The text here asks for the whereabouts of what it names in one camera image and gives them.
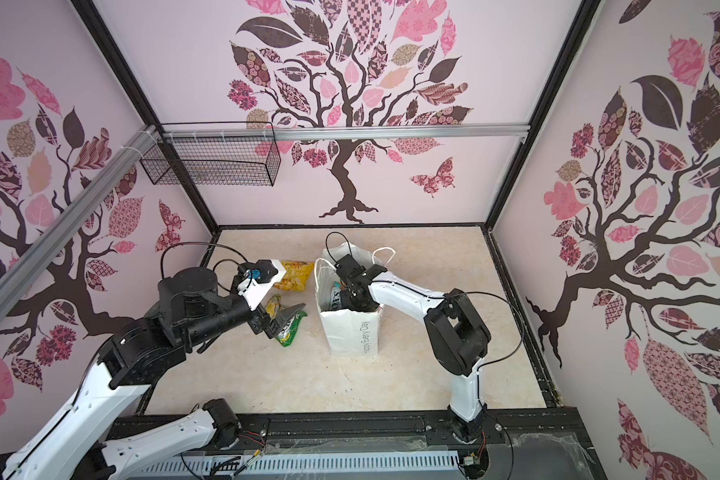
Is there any green yellow snack bag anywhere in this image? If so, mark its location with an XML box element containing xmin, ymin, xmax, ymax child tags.
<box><xmin>265</xmin><ymin>294</ymin><xmax>307</xmax><ymax>348</ymax></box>

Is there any white paper bag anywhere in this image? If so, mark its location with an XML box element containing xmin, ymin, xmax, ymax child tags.
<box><xmin>313</xmin><ymin>242</ymin><xmax>396</xmax><ymax>357</ymax></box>

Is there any yellow chip bag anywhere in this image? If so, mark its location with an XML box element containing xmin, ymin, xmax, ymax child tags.
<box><xmin>274</xmin><ymin>260</ymin><xmax>314</xmax><ymax>292</ymax></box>

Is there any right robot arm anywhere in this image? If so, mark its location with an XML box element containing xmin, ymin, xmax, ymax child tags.
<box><xmin>335</xmin><ymin>254</ymin><xmax>491</xmax><ymax>443</ymax></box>

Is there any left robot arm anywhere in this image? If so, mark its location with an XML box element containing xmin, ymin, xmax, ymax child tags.
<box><xmin>0</xmin><ymin>259</ymin><xmax>286</xmax><ymax>479</ymax></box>

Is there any colourful snack bag in bag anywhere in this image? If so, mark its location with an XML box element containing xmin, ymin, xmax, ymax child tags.
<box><xmin>326</xmin><ymin>282</ymin><xmax>344</xmax><ymax>311</ymax></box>

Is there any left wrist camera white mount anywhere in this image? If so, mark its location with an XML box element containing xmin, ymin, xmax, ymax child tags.
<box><xmin>232</xmin><ymin>259</ymin><xmax>286</xmax><ymax>311</ymax></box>

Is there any right camera cable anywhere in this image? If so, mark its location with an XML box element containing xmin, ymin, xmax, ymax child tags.
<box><xmin>323</xmin><ymin>230</ymin><xmax>524</xmax><ymax>376</ymax></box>

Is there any camera cable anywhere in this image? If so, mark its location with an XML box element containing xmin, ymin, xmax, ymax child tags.
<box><xmin>323</xmin><ymin>230</ymin><xmax>524</xmax><ymax>376</ymax></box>
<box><xmin>158</xmin><ymin>241</ymin><xmax>253</xmax><ymax>283</ymax></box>

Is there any left camera cable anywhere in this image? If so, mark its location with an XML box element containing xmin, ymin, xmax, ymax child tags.
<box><xmin>158</xmin><ymin>241</ymin><xmax>253</xmax><ymax>283</ymax></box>

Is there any white slotted cable duct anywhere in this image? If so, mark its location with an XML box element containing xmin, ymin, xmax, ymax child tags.
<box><xmin>132</xmin><ymin>451</ymin><xmax>462</xmax><ymax>479</ymax></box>

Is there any black wire basket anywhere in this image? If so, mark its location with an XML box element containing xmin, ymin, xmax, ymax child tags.
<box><xmin>140</xmin><ymin>120</ymin><xmax>281</xmax><ymax>187</ymax></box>

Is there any aluminium rail back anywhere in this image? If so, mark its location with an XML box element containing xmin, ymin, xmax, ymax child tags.
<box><xmin>162</xmin><ymin>123</ymin><xmax>530</xmax><ymax>141</ymax></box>

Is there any aluminium rail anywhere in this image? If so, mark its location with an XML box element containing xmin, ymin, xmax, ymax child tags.
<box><xmin>162</xmin><ymin>123</ymin><xmax>530</xmax><ymax>141</ymax></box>
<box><xmin>0</xmin><ymin>125</ymin><xmax>158</xmax><ymax>323</ymax></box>

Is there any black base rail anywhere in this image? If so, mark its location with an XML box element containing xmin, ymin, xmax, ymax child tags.
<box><xmin>104</xmin><ymin>407</ymin><xmax>607</xmax><ymax>480</ymax></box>

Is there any aluminium rail left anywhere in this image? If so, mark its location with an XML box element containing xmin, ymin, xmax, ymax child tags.
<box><xmin>0</xmin><ymin>125</ymin><xmax>158</xmax><ymax>323</ymax></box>

